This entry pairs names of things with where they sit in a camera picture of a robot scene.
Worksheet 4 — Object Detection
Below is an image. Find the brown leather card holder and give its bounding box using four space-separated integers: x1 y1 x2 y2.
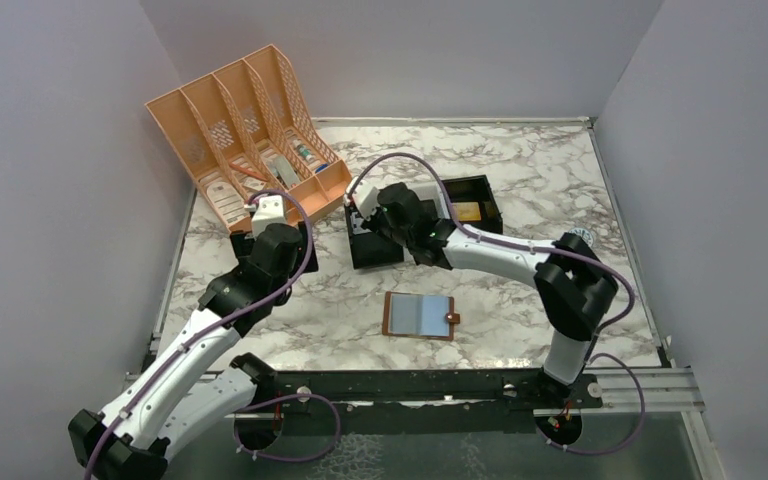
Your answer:
381 291 461 341

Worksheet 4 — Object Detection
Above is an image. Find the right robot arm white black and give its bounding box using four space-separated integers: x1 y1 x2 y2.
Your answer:
345 182 619 407

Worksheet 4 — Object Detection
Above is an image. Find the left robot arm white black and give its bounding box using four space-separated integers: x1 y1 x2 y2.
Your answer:
68 222 314 479

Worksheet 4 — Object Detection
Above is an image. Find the gold card in black bin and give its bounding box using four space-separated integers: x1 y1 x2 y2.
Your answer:
453 202 482 222

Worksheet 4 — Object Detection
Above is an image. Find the black bin left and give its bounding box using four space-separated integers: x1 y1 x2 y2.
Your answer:
344 206 405 270

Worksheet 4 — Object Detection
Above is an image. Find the black bin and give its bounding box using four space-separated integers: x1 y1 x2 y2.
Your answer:
443 175 504 234
344 206 405 270

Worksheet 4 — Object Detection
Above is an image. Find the black bin right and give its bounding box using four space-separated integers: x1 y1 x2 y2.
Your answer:
443 175 504 234

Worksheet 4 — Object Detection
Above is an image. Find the orange plastic file organizer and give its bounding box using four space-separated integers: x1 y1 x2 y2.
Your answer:
145 45 352 233

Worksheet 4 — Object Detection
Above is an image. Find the blue white small jar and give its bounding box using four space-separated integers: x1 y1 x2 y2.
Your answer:
569 227 595 246

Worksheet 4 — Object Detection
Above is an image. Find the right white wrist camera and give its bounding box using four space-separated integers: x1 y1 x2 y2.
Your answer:
343 177 379 219

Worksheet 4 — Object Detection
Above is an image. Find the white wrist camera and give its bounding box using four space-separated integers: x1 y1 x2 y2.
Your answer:
343 177 379 219
244 195 287 237

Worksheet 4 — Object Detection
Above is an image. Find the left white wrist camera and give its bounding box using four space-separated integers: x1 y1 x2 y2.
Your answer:
244 195 287 237

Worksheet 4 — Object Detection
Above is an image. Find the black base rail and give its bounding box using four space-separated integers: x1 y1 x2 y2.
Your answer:
232 368 603 440

